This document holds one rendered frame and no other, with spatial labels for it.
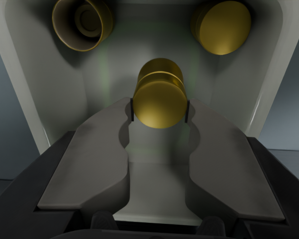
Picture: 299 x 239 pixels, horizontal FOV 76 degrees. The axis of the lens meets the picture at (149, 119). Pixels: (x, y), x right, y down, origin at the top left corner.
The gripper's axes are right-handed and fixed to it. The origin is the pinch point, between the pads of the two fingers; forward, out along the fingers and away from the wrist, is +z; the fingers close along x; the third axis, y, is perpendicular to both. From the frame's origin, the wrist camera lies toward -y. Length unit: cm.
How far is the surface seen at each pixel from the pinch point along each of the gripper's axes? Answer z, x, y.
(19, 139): 9.5, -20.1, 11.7
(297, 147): 9.4, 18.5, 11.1
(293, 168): 5.7, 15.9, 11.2
